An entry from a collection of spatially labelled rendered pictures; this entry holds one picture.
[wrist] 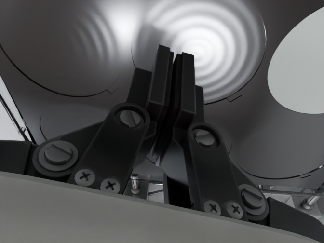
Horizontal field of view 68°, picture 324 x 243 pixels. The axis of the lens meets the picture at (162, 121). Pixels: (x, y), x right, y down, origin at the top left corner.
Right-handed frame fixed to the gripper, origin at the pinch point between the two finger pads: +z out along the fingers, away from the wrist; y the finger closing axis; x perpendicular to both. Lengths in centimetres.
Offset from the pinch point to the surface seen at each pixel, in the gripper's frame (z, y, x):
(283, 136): 9.4, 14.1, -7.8
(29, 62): 9.5, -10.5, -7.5
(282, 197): 11.2, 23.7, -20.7
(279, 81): 9.4, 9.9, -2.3
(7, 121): 17.4, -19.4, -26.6
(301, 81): 9.4, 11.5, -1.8
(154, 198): 11.3, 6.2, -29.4
